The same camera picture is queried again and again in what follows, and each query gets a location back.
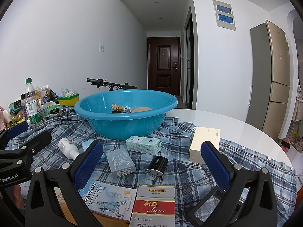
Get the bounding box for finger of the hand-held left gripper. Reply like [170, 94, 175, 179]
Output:
[0, 131, 52, 168]
[0, 122, 29, 147]

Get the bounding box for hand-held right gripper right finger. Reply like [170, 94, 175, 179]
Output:
[201, 141, 278, 227]

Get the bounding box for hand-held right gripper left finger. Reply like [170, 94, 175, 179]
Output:
[25, 140, 104, 227]

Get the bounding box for white bottle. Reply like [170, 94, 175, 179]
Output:
[59, 138, 84, 160]

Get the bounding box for small grey box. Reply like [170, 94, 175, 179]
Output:
[104, 148, 137, 178]

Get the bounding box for light blue tower print carton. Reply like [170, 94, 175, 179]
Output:
[78, 181, 138, 223]

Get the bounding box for blue plastic basin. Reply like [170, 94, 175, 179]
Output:
[74, 89, 178, 140]

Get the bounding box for red and white cigarette carton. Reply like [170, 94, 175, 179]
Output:
[129, 184, 176, 227]

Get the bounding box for white round desktop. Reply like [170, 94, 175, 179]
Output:
[169, 109, 295, 171]

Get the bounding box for person's left hand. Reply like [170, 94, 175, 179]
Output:
[11, 184, 26, 210]

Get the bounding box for light blue tissue pack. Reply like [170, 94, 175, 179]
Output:
[81, 140, 107, 164]

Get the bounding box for dark green box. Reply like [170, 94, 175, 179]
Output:
[9, 100, 23, 114]

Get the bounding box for green cap water bottle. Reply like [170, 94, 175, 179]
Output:
[24, 78, 43, 126]

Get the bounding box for green snack packet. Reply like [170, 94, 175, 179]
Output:
[40, 104, 62, 119]

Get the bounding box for blue plaid shirt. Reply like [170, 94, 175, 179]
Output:
[5, 105, 297, 227]

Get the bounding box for large cream box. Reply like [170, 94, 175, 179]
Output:
[189, 126, 221, 165]

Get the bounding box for cookie snack bag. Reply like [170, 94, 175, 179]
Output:
[35, 85, 51, 103]

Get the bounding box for yellow container with green lid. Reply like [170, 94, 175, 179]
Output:
[57, 94, 80, 106]

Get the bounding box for black cosmetic bottle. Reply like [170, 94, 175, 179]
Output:
[145, 155, 169, 180]

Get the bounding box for mint green box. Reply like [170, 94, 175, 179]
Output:
[125, 136, 162, 155]

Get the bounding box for small gold and black box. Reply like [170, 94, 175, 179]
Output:
[112, 103, 132, 114]

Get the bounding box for floral patterned mat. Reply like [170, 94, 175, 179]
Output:
[289, 131, 303, 153]

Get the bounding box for gold refrigerator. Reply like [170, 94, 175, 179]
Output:
[246, 19, 291, 142]

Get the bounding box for black framed sliding door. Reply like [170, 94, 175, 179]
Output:
[185, 5, 195, 110]

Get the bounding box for dark brown door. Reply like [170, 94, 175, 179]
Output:
[147, 37, 182, 96]

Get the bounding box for black square frame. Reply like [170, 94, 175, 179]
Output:
[185, 186, 229, 223]

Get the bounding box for black bicycle handlebar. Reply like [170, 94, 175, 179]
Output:
[86, 78, 138, 92]

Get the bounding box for white wall panel blue windows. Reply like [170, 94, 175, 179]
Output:
[212, 0, 237, 31]

